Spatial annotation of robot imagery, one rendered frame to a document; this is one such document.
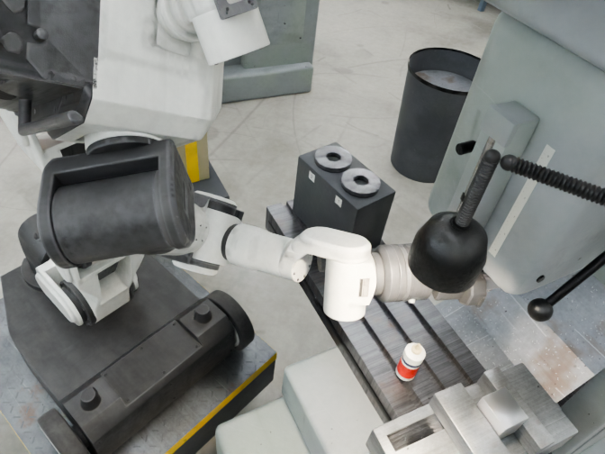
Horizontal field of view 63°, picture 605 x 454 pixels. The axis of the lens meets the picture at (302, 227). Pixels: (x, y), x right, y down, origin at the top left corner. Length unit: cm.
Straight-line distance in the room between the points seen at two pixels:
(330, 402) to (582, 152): 74
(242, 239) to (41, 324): 90
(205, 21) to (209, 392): 123
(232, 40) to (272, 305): 181
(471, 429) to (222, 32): 73
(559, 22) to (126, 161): 45
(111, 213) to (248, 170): 233
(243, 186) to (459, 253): 234
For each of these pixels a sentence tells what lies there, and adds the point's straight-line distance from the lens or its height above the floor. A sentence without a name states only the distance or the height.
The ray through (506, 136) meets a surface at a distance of 56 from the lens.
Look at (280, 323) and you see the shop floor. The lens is 217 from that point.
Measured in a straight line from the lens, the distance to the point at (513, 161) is 43.
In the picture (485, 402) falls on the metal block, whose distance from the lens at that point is 94.
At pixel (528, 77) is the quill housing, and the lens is 59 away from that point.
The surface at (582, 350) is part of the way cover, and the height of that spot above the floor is 95.
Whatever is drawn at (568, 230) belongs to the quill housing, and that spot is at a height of 145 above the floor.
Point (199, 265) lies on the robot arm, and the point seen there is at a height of 119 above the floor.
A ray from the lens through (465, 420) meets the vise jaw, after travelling 94.
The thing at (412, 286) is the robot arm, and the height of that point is 126.
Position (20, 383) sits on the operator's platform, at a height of 40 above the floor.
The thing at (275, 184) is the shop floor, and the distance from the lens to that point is 278.
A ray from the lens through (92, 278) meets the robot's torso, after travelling 119.
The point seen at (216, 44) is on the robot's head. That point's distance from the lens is 50.
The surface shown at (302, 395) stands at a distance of 110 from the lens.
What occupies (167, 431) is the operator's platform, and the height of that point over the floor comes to 40.
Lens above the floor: 181
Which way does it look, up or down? 45 degrees down
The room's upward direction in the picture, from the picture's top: 8 degrees clockwise
